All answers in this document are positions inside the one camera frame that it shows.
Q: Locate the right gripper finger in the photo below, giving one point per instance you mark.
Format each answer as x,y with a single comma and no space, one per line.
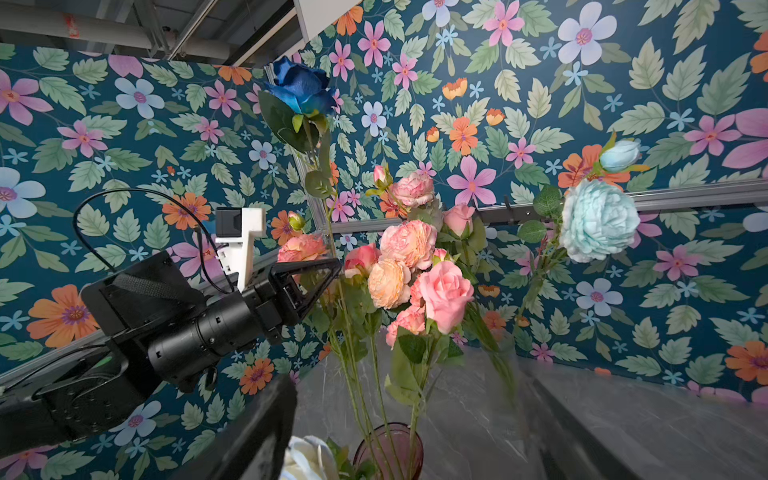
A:
253,445

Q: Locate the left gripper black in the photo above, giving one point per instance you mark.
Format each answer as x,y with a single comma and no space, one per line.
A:
291,294

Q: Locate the pink peony spray stem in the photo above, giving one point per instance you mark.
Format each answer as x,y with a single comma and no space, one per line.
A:
295,244

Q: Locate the large white rose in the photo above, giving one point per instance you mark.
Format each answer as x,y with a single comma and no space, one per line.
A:
308,458

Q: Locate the cream peony bunch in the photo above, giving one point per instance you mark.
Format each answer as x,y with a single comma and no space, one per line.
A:
389,283

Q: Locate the purple ribbed glass vase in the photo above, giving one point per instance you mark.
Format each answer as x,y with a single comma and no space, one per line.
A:
394,452

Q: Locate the pink carnation stem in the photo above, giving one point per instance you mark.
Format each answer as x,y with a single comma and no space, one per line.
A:
405,321

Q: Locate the small pink rose stem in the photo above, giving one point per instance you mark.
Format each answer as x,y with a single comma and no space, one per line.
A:
447,293

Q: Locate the blue rose stem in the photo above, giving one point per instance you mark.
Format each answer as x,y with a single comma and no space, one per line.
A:
295,103

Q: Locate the white flower spray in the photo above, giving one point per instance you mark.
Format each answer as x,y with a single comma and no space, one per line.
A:
586,217

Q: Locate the large pink peony bunch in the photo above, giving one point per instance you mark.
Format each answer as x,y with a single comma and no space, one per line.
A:
427,233

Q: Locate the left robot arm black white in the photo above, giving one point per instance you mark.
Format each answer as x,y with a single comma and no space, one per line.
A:
158,329

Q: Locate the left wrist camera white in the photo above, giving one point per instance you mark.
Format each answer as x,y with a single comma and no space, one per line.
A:
236,231

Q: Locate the metal hook rail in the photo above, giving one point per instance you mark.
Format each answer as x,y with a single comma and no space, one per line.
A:
508,214

